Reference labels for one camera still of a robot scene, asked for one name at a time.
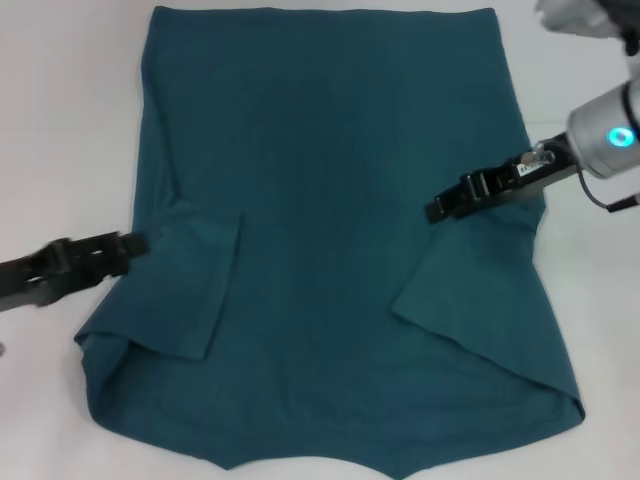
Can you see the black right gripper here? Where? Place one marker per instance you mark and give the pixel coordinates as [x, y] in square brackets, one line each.
[540, 172]

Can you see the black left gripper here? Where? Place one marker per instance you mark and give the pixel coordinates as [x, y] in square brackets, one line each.
[25, 285]

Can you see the teal blue t-shirt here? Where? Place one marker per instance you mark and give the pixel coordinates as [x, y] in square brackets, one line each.
[325, 250]

